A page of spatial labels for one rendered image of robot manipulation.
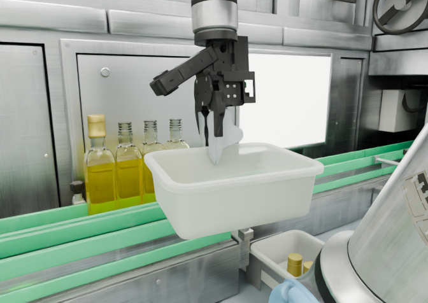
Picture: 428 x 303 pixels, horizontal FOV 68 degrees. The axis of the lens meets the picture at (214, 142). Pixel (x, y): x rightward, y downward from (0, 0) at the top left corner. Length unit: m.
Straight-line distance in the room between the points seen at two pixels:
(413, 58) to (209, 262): 1.04
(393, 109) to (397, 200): 1.32
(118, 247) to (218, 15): 0.43
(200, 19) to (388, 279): 0.41
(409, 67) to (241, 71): 0.96
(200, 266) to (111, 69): 0.49
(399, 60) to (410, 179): 1.19
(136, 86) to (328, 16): 0.78
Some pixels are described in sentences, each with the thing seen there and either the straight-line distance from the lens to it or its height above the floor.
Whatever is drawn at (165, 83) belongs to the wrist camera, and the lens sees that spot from 0.49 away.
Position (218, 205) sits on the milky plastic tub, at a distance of 0.39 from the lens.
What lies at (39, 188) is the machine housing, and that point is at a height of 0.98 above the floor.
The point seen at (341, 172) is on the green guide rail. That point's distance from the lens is 1.11.
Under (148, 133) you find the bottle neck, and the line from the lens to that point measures 0.71.
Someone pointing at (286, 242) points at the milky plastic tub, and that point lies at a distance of 0.88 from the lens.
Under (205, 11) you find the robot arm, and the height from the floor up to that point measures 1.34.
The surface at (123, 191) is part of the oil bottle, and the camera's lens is 0.71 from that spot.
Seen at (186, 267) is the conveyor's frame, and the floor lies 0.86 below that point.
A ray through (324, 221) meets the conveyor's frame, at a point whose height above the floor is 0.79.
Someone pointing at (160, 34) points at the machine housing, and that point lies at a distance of 0.87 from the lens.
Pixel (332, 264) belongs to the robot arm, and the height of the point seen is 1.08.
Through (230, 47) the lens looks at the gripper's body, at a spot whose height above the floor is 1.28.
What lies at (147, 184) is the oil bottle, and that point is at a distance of 0.72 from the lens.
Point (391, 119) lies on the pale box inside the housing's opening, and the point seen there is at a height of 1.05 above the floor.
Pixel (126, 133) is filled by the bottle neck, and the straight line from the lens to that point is 0.70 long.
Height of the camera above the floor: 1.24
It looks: 12 degrees down
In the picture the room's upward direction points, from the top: straight up
